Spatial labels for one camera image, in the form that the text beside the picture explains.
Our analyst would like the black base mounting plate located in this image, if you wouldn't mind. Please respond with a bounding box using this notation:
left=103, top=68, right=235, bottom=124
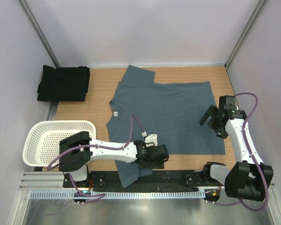
left=75, top=170, right=223, bottom=192

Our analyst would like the white slotted cable duct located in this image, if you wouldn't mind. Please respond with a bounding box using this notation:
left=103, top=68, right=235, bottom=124
left=30, top=189, right=206, bottom=200

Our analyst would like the left aluminium corner post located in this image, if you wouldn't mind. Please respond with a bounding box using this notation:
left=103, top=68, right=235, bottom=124
left=18, top=0, right=60, bottom=68

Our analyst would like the folded black t shirt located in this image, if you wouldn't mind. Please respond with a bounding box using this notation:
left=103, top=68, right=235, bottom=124
left=37, top=65, right=90, bottom=102

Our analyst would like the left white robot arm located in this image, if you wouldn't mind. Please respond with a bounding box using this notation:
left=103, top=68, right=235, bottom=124
left=58, top=131, right=169, bottom=188

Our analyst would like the right aluminium corner post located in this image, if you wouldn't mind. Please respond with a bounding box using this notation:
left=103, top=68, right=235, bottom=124
left=225, top=0, right=268, bottom=69

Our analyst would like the blue-grey t shirt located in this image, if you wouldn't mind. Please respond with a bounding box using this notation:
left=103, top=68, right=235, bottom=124
left=106, top=65, right=226, bottom=189

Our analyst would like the white perforated plastic basket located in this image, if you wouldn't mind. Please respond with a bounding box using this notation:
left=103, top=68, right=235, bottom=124
left=22, top=120, right=96, bottom=167

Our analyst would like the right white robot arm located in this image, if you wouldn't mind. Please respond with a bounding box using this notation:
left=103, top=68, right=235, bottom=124
left=200, top=95, right=274, bottom=202

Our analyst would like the aluminium corner post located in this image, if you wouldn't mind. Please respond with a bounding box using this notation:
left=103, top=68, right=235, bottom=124
left=18, top=0, right=60, bottom=68
left=225, top=0, right=268, bottom=69

